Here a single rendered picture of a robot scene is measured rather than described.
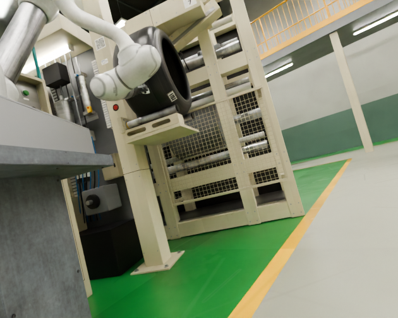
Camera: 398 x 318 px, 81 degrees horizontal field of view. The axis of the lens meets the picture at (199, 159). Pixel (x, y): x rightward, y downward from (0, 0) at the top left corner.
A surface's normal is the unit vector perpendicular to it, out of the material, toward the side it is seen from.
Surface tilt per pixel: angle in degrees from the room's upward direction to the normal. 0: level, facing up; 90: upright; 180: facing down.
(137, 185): 90
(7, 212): 90
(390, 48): 90
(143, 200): 90
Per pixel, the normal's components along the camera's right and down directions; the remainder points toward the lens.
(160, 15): -0.29, 0.01
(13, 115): 0.96, -0.26
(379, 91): -0.59, 0.11
